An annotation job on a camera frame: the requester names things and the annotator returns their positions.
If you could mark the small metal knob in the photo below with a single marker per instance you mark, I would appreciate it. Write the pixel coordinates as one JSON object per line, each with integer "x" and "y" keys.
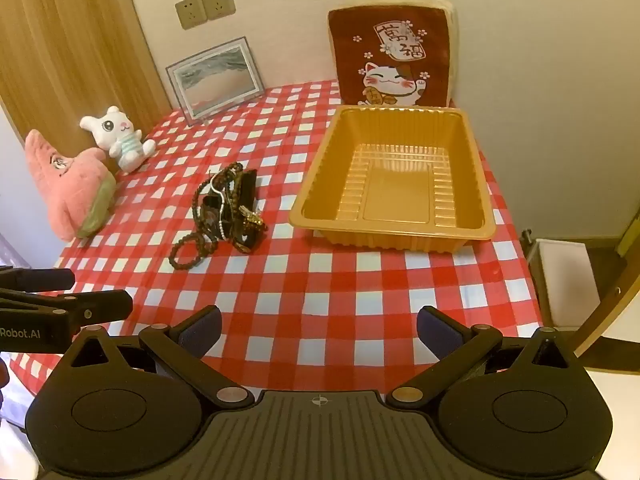
{"x": 527, "y": 238}

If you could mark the white box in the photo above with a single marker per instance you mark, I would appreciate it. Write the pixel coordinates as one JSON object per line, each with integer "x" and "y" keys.
{"x": 565, "y": 280}

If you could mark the beige wall socket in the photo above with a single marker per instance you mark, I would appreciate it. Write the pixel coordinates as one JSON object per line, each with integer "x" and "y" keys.
{"x": 218, "y": 2}
{"x": 190, "y": 13}

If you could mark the wooden wardrobe panel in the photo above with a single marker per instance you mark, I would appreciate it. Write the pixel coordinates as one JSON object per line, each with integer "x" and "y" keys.
{"x": 60, "y": 35}

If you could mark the pink starfish plush toy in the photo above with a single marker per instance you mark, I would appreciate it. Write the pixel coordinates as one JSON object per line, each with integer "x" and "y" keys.
{"x": 65, "y": 185}

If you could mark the yellow plastic tray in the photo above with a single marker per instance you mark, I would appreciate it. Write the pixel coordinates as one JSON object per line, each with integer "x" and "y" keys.
{"x": 395, "y": 195}

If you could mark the red white checkered tablecloth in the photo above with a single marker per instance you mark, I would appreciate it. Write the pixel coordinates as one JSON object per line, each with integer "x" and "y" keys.
{"x": 310, "y": 280}

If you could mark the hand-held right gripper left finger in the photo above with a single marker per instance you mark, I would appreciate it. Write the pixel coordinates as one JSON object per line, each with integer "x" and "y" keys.
{"x": 202, "y": 332}

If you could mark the white bunny plush toy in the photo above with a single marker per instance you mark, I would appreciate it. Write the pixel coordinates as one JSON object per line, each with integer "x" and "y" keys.
{"x": 117, "y": 135}

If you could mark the red cat print cushion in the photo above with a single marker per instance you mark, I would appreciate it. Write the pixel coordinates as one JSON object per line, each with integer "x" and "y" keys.
{"x": 360, "y": 35}

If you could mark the wooden chair white backrest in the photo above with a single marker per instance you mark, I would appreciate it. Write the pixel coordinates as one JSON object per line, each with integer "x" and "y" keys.
{"x": 607, "y": 305}

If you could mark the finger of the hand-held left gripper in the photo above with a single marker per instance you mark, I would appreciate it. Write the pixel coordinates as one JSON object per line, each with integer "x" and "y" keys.
{"x": 40, "y": 279}
{"x": 95, "y": 307}

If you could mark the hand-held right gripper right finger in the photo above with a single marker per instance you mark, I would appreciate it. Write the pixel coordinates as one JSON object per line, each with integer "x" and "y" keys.
{"x": 440, "y": 332}

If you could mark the silver picture frame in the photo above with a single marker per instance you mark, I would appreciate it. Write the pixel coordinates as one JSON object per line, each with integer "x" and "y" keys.
{"x": 215, "y": 80}

